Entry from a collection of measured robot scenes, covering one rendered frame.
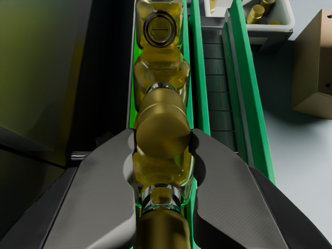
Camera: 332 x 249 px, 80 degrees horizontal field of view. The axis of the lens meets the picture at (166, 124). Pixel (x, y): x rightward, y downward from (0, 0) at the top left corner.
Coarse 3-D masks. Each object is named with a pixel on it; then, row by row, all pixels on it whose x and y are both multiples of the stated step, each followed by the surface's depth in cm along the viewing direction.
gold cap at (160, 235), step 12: (144, 216) 12; (156, 216) 12; (168, 216) 12; (180, 216) 12; (144, 228) 11; (156, 228) 11; (168, 228) 11; (180, 228) 12; (144, 240) 11; (156, 240) 11; (168, 240) 11; (180, 240) 11
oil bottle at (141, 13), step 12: (144, 0) 21; (156, 0) 21; (168, 0) 21; (180, 0) 22; (144, 12) 21; (168, 12) 21; (180, 12) 21; (156, 24) 24; (180, 24) 22; (180, 36) 23; (144, 48) 23; (156, 48) 23; (168, 48) 23; (180, 48) 25
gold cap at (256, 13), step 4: (252, 8) 55; (256, 8) 55; (260, 8) 55; (252, 12) 55; (256, 12) 54; (260, 12) 54; (248, 16) 57; (252, 16) 56; (256, 16) 55; (260, 16) 55; (248, 20) 57; (252, 20) 56; (256, 20) 56; (256, 24) 58
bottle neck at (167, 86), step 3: (153, 84) 17; (156, 84) 17; (159, 84) 17; (162, 84) 17; (165, 84) 17; (168, 84) 17; (150, 87) 17; (153, 87) 17; (156, 87) 16; (159, 87) 16; (162, 87) 16; (165, 87) 16; (168, 87) 17; (171, 87) 17; (147, 90) 18; (150, 90) 17; (174, 90) 17; (177, 93) 18
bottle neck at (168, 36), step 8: (152, 16) 17; (160, 16) 17; (168, 16) 17; (144, 24) 17; (168, 24) 20; (144, 32) 17; (168, 32) 20; (176, 32) 17; (152, 40) 17; (160, 40) 19; (168, 40) 18
